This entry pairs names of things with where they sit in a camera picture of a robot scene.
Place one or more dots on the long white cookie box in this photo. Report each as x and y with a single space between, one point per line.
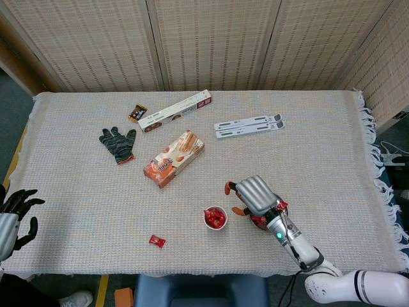
172 112

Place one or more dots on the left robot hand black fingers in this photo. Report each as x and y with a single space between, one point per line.
14 204

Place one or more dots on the blue padded seat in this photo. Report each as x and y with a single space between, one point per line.
201 291

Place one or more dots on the dark clothed person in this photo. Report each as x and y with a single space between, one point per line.
19 292

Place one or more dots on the brown chocolate wrapper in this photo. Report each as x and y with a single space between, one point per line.
137 113

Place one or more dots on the white paper cup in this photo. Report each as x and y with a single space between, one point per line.
225 218

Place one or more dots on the white sneaker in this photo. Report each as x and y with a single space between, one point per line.
76 299

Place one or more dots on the orange biscuit box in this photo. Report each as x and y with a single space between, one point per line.
172 160

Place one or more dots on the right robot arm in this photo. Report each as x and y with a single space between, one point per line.
303 249

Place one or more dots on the folded white laptop stand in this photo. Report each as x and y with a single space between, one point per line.
246 126

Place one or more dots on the orange block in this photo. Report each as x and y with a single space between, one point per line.
124 297

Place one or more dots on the beige woven tablecloth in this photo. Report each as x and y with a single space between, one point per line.
96 208

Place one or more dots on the bamboo folding screen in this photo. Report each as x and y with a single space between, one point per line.
96 41

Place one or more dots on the grey knit glove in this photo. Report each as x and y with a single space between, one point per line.
118 145

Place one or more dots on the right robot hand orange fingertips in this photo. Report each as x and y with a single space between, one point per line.
257 195

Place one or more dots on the round steel plate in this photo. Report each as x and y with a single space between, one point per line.
286 213

